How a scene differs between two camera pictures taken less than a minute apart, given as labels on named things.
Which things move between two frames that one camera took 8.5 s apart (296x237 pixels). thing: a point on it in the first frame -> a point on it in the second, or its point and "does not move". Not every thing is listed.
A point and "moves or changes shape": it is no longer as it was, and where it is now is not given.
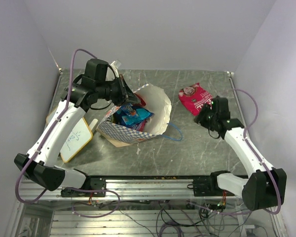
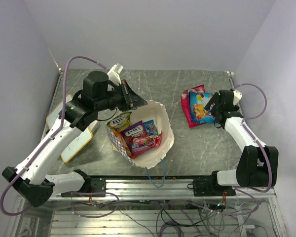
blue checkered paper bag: x=122 y=136 -> x=158 y=113
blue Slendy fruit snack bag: x=128 y=115 -> x=197 y=101
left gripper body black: x=116 y=92 does not move
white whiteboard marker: x=93 y=124 does not move
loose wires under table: x=206 y=218 does not move
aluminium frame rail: x=130 y=189 does not move
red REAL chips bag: x=194 y=98 moves or changes shape
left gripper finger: x=130 y=96 does not move
